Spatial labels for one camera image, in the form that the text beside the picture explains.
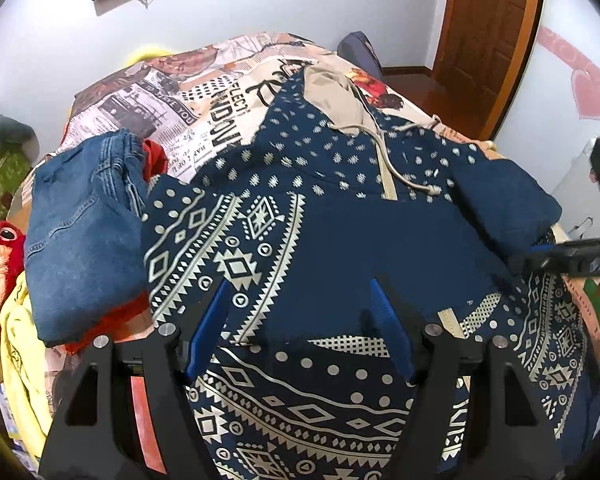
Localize green patterned cloth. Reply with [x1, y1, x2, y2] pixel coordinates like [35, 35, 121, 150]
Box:
[0, 150, 31, 221]

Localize yellow plush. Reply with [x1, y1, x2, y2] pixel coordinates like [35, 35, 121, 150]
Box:
[125, 45, 173, 67]

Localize printed blanket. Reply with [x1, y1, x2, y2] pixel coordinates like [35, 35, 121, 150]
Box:
[0, 32, 600, 461]

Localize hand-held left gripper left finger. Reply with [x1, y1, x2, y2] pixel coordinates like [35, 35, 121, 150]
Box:
[39, 280, 233, 480]

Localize pink heart wall stickers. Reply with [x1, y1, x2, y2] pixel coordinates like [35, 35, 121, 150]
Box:
[537, 25, 600, 121]

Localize folded blue jeans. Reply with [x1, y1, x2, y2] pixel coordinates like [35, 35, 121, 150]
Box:
[24, 129, 151, 346]

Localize navy patterned hoodie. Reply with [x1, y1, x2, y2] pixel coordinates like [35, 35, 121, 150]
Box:
[140, 67, 600, 480]

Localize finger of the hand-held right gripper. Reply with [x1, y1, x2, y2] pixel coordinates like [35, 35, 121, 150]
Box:
[512, 237, 600, 278]

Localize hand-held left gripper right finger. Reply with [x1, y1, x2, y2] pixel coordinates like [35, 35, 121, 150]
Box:
[370, 276, 566, 480]

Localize grey plush toy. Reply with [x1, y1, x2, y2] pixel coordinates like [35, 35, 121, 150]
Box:
[0, 115, 41, 161]

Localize yellow garment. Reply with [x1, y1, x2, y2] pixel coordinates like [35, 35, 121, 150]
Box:
[0, 280, 56, 461]

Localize red garment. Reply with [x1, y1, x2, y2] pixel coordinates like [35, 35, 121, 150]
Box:
[62, 139, 170, 356]

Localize wooden door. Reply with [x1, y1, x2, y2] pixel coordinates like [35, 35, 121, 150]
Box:
[432, 0, 548, 141]

